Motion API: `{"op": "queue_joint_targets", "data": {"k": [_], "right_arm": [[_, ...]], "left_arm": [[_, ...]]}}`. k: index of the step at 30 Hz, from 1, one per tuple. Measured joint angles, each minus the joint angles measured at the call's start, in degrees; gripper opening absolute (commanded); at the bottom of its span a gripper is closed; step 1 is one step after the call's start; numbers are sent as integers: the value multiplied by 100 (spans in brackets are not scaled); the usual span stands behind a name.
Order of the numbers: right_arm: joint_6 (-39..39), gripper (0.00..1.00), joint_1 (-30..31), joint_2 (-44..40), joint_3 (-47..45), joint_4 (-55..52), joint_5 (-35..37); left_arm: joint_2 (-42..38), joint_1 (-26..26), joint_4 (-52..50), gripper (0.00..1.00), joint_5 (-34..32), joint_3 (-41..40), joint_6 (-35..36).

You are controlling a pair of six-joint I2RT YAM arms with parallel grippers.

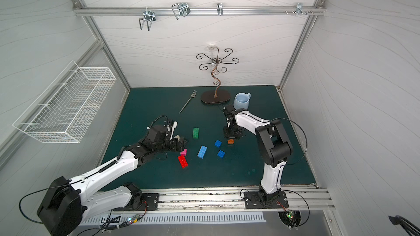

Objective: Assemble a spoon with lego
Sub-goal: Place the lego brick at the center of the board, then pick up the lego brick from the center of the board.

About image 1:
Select red long lego brick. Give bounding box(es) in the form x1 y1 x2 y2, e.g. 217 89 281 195
178 155 188 168

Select blue square lego brick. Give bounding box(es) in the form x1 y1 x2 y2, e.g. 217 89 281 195
218 150 225 158
214 140 222 148

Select light blue long lego brick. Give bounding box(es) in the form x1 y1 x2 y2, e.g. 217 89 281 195
198 146 207 159

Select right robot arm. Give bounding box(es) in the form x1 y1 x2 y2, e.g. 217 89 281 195
222 105 303 207

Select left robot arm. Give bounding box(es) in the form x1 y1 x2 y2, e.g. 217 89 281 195
37 122 188 236

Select green long lego brick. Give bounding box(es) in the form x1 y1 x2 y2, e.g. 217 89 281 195
192 127 199 139

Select light blue mug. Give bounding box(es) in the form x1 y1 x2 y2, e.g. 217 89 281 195
233 93 251 110

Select green table mat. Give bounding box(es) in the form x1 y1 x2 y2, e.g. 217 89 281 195
98 85 316 191

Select brown metal mug tree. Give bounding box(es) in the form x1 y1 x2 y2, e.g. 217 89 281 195
196 46 240 105

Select silver metal fork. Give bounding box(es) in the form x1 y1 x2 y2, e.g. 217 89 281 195
179 90 197 114

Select white vent strip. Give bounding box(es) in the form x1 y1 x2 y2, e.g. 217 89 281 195
73 212 267 226

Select small metal hook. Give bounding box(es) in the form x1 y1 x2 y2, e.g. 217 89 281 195
217 3 223 16

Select metal double hook left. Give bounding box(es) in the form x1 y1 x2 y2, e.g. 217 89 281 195
139 8 156 31

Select metal double hook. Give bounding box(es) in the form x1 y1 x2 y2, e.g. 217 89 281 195
171 2 191 20
139 8 156 31

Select metal double hook middle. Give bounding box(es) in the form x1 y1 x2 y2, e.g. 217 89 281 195
171 2 191 20

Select metal hook right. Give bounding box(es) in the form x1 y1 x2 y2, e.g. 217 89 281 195
284 3 313 16

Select black stand corner object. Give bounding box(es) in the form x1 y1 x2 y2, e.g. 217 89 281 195
388 215 420 236

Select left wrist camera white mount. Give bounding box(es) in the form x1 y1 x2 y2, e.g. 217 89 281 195
167 120 178 136

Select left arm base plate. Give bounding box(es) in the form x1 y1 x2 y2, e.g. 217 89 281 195
113 193 159 212

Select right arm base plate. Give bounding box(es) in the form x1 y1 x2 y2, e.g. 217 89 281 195
241 191 289 209

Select white wire basket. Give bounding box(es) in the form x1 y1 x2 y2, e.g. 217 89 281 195
13 61 117 144

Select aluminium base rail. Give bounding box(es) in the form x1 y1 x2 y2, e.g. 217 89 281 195
143 184 335 213

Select aluminium top rail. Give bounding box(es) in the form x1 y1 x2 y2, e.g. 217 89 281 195
73 5 327 17

